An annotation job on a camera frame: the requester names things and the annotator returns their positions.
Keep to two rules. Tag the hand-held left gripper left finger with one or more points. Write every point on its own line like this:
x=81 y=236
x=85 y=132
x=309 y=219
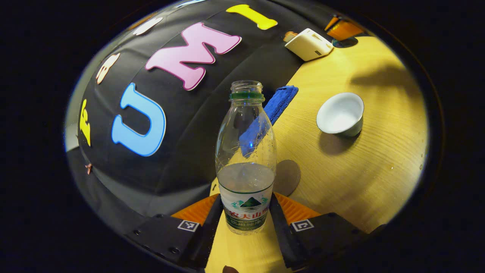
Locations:
x=210 y=235

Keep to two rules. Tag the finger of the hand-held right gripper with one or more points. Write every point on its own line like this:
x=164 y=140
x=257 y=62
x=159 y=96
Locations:
x=344 y=29

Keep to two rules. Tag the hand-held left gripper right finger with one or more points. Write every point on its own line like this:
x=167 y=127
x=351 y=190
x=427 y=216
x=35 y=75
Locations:
x=280 y=235

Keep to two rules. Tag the round brown coaster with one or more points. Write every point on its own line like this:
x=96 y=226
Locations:
x=288 y=176

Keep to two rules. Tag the clear plastic water bottle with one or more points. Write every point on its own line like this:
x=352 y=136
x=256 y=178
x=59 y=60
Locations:
x=246 y=182

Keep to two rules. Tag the white teacup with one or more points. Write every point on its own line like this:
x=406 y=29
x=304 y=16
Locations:
x=341 y=113

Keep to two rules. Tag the white toaster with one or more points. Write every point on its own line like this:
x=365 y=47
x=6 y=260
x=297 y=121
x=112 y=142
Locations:
x=308 y=45

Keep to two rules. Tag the toast slices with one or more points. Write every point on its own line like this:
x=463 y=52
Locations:
x=290 y=36

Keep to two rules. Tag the blue folded towel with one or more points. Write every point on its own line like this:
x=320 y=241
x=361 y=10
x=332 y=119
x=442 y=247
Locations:
x=282 y=100

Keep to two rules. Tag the black backdrop cloth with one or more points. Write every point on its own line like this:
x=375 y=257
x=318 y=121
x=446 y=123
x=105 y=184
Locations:
x=182 y=132

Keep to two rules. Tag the pink clip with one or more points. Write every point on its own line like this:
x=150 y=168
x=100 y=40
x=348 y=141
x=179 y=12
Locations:
x=88 y=168

